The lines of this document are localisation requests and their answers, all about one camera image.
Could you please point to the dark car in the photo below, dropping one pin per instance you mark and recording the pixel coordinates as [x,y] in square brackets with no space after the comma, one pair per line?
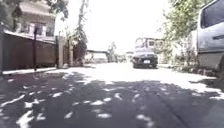
[144,55]

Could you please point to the silver van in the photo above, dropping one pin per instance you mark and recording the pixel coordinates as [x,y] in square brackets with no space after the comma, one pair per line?
[211,36]

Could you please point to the concrete gate pillar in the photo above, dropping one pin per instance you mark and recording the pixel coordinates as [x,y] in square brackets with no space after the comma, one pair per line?
[60,51]

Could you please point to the grey concrete road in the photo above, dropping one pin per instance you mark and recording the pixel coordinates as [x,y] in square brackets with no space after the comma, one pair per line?
[113,100]

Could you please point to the dark pole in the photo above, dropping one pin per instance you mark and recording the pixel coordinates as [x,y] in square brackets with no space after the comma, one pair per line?
[35,50]

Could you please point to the pale balcony building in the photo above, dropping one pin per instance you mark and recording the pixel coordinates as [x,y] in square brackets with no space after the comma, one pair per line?
[35,20]

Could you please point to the green roadside trees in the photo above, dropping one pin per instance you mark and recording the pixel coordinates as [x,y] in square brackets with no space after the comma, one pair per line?
[181,26]

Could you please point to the dark fence wall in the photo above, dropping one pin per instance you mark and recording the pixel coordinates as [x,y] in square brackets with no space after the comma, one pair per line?
[23,51]

